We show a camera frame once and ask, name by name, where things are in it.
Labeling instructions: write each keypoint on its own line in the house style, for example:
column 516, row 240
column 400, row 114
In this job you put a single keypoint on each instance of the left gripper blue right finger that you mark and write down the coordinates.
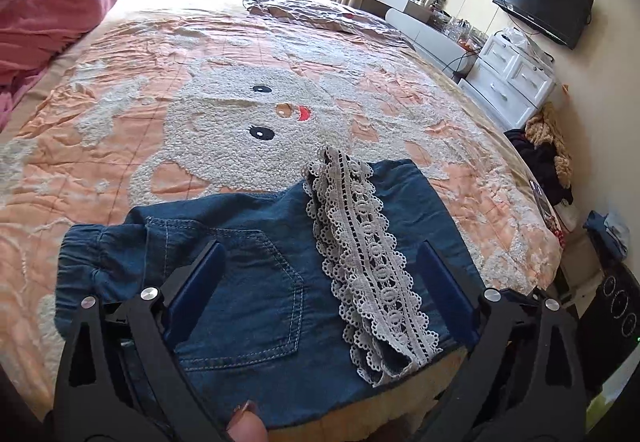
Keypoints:
column 521, row 379

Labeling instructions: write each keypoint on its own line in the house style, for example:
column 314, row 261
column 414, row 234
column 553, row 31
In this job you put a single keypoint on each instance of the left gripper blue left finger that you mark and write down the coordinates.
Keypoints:
column 119, row 378

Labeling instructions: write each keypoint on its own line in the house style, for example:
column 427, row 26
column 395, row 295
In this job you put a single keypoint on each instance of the blue denim pants lace trim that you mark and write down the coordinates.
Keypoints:
column 320, row 304

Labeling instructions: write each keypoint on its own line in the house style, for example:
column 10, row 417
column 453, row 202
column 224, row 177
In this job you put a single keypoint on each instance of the pink crumpled blanket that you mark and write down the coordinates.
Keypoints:
column 33, row 32

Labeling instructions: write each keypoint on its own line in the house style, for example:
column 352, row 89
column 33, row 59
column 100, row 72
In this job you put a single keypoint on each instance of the purple grey quilt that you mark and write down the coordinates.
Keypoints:
column 329, row 16

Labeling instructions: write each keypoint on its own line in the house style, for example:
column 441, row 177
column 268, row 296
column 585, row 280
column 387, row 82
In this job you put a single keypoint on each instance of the white vanity desk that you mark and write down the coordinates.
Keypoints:
column 410, row 19

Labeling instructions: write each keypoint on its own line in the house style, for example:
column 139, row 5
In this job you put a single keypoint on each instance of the white drawer cabinet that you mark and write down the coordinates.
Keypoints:
column 511, row 79

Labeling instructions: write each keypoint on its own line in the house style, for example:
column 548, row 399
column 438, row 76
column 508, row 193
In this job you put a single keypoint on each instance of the left hand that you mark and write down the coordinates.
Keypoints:
column 245, row 425

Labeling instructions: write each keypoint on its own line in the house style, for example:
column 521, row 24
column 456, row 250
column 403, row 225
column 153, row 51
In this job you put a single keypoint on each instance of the peach bear pattern bedspread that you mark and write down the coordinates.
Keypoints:
column 174, row 99

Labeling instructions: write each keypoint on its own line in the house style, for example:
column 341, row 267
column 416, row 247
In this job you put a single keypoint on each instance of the clothes heap on chair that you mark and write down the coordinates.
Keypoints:
column 542, row 146

